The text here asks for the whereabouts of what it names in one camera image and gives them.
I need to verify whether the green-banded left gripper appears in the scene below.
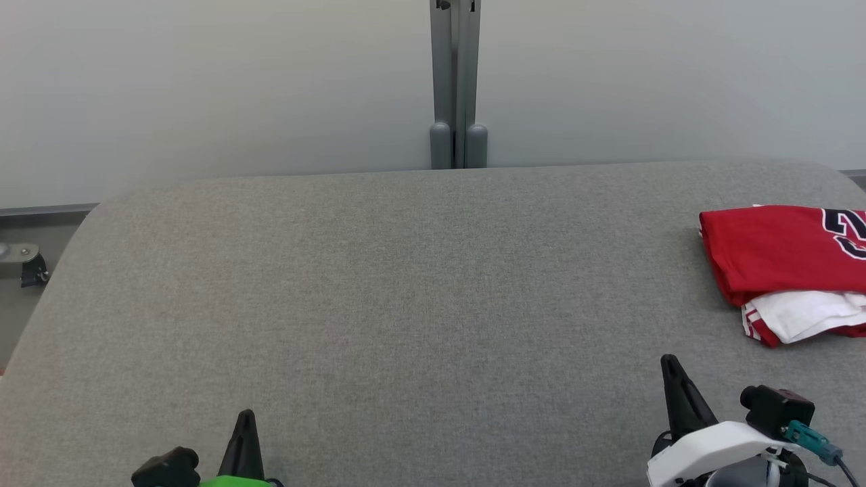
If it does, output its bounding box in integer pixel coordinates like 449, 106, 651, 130
200, 409, 285, 487

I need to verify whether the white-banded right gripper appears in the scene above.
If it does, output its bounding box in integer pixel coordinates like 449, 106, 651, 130
646, 354, 802, 487

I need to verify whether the red jersey with white sleeves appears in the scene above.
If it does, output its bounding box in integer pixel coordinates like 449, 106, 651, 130
699, 205, 866, 342

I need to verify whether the black clamp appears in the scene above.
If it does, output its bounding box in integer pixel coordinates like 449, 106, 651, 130
20, 254, 51, 288

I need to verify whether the right camera cable teal plug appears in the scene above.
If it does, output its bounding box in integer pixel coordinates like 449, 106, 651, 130
785, 419, 866, 487

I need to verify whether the grey metal bracket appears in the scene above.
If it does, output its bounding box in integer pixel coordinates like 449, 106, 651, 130
0, 242, 40, 264

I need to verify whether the grey rounded post bumper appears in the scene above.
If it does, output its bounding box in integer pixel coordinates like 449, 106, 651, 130
465, 123, 488, 168
430, 122, 453, 170

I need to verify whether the grey vertical frame post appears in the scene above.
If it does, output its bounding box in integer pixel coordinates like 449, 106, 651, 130
430, 0, 481, 170

